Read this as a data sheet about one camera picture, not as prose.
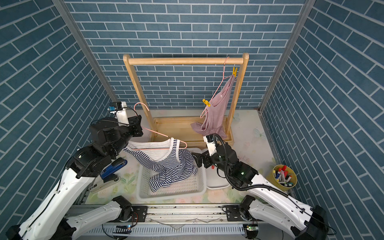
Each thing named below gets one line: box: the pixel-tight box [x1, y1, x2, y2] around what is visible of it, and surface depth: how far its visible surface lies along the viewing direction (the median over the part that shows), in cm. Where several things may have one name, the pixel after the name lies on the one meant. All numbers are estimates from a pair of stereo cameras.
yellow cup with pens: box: [266, 164, 298, 192], surface depth 76 cm
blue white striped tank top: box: [123, 137, 198, 193], surface depth 73 cm
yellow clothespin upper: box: [232, 66, 238, 78], surface depth 82 cm
